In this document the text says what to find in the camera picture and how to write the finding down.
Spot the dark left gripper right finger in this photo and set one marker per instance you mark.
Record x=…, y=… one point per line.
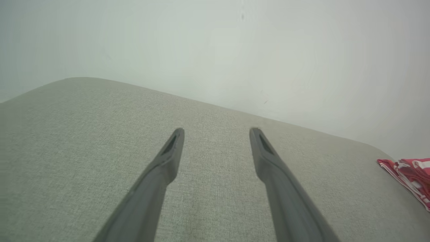
x=292, y=208

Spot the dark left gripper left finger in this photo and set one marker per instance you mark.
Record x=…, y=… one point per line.
x=144, y=208

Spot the red basketball jersey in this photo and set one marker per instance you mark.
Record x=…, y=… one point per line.
x=393, y=169

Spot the red shorts white stripe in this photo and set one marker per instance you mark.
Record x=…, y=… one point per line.
x=416, y=166

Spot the grey fabric sofa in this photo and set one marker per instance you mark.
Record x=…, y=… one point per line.
x=67, y=134

